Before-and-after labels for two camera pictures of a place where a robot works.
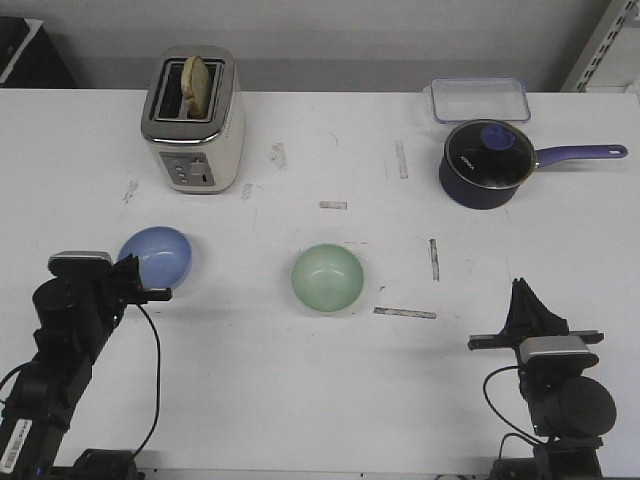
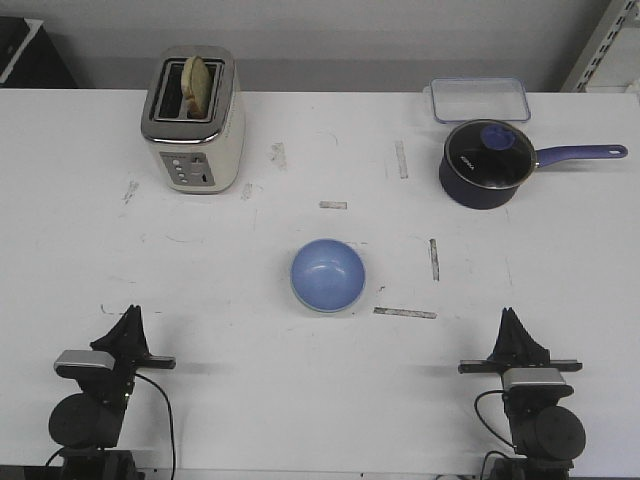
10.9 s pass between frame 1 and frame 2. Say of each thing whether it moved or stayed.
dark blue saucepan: stayed
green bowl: stayed
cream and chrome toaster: stayed
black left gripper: moved
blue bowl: moved
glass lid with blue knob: stayed
